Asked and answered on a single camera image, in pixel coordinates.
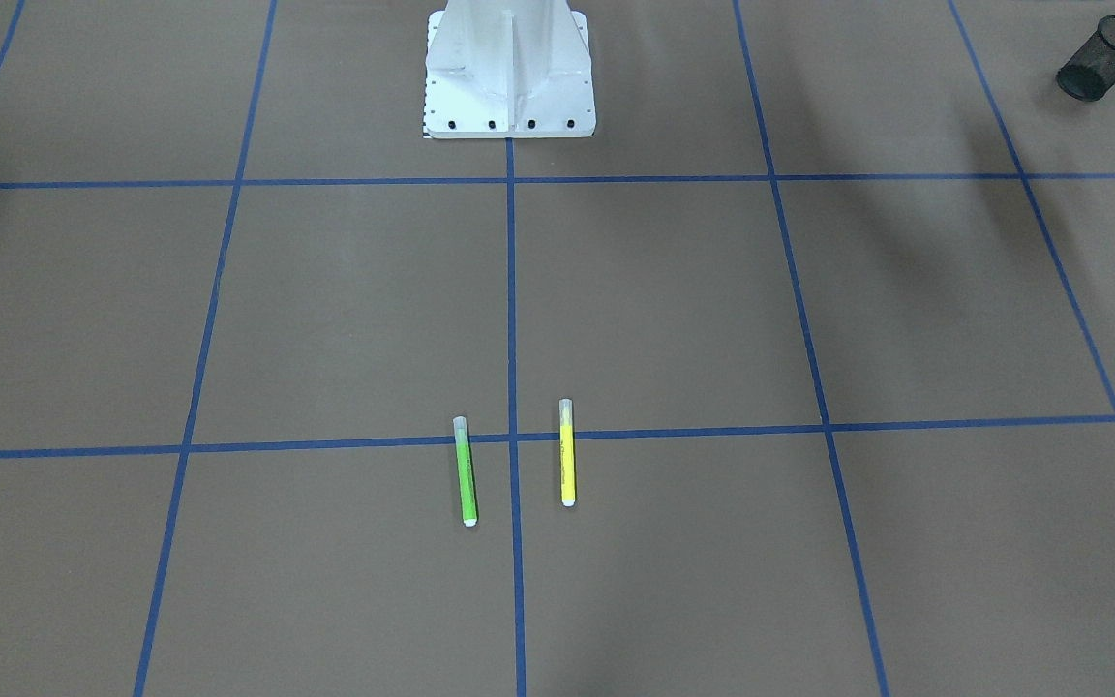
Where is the yellow highlighter pen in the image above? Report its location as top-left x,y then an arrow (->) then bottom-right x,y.
558,398 -> 576,509

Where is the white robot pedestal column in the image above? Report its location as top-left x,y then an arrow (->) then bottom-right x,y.
421,1 -> 597,138

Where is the green highlighter pen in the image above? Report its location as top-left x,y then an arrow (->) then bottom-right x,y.
452,415 -> 479,529

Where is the black mesh pen cup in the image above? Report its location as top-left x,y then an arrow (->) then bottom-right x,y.
1056,14 -> 1115,103

